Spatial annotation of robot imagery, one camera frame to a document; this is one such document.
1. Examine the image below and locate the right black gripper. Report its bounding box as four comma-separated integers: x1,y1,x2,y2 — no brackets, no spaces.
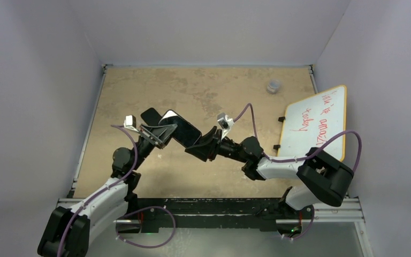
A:
185,126,248,163

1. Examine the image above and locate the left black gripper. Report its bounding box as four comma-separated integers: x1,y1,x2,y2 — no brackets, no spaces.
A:
131,124,178,171

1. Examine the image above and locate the purple phone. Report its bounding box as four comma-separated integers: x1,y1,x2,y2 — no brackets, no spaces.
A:
158,110,202,148

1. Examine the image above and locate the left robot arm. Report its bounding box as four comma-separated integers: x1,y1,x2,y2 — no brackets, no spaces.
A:
37,124,177,256

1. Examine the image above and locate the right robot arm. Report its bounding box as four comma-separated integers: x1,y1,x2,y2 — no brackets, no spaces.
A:
185,127,355,218

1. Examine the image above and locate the black phone on table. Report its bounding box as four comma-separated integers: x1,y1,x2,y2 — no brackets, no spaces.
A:
140,108,162,126

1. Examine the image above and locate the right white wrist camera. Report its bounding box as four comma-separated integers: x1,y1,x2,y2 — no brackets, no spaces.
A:
217,112,234,139

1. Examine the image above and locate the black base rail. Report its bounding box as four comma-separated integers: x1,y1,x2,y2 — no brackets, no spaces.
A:
128,198,313,233

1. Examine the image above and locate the whiteboard with yellow frame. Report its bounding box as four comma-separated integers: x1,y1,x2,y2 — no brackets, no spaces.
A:
277,85,347,160

